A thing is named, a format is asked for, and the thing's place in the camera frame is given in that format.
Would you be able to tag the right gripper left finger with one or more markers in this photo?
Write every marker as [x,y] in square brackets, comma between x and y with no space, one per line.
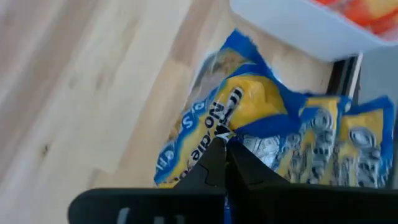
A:
[155,208]

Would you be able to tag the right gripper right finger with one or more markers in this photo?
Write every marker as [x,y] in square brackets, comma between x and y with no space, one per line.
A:
[295,208]

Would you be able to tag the orange Maruchan noodle pack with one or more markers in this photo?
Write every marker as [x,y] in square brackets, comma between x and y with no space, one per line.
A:
[373,18]

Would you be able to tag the white plastic bin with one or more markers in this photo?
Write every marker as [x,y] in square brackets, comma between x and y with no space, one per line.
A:
[295,28]

